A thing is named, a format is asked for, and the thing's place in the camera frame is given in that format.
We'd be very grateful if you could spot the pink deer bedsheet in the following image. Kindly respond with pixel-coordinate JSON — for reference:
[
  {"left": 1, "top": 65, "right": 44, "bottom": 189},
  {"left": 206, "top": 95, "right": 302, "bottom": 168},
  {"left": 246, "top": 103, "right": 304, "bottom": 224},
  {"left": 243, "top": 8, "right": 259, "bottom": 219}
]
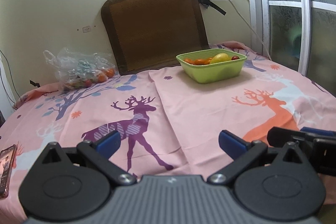
[{"left": 1, "top": 42, "right": 335, "bottom": 223}]

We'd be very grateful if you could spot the green plastic basket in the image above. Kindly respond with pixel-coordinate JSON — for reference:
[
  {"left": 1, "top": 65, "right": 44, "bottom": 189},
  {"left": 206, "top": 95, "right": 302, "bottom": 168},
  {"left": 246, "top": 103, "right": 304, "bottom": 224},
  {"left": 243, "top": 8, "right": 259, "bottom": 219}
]
[{"left": 176, "top": 48, "right": 247, "bottom": 84}]

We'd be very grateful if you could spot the clear plastic fruit bag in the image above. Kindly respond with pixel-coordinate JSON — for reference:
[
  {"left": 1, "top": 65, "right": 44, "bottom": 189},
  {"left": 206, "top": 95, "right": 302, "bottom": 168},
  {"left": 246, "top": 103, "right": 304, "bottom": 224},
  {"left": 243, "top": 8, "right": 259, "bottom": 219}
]
[{"left": 43, "top": 48, "right": 116, "bottom": 92}]

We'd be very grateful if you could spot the smartphone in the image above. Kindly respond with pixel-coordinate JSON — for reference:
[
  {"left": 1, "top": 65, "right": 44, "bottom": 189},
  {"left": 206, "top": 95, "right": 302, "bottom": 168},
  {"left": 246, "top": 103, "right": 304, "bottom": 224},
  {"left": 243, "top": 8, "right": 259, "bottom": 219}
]
[{"left": 0, "top": 144, "right": 17, "bottom": 199}]

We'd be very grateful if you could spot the brown seat cushion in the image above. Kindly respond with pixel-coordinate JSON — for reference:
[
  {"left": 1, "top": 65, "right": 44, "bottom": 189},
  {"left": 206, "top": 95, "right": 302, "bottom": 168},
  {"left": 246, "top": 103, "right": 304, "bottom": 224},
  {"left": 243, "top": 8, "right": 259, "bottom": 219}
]
[{"left": 101, "top": 0, "right": 209, "bottom": 75}]

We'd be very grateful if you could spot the sliding glass door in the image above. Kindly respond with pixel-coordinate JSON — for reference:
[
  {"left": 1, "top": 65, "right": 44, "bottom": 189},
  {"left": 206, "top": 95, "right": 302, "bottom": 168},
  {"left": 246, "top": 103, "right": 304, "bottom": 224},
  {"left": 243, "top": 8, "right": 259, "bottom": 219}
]
[{"left": 249, "top": 0, "right": 335, "bottom": 94}]

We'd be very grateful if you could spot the wall socket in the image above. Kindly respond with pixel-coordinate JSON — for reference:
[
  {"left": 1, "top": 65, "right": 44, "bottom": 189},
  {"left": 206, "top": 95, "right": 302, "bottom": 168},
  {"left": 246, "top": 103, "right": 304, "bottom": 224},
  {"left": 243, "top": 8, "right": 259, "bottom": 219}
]
[{"left": 82, "top": 26, "right": 91, "bottom": 33}]

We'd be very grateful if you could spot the white power cable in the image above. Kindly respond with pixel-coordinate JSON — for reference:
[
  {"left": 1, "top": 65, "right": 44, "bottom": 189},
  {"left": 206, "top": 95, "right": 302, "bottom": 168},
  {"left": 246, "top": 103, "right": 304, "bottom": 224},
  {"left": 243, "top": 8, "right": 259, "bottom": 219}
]
[{"left": 204, "top": 0, "right": 272, "bottom": 60}]

